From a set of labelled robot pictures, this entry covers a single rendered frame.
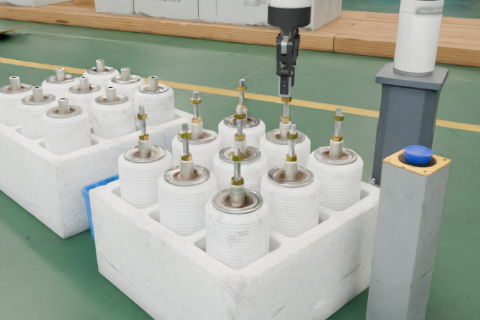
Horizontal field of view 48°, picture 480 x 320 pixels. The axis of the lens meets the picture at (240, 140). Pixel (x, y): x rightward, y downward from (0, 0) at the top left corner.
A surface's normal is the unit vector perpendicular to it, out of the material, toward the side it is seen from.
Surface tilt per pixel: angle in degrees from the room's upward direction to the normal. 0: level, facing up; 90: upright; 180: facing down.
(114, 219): 90
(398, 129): 90
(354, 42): 90
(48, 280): 0
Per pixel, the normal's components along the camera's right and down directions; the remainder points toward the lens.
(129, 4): -0.43, 0.34
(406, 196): -0.72, 0.26
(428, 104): 0.33, 0.36
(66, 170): 0.71, 0.27
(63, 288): 0.00, -0.92
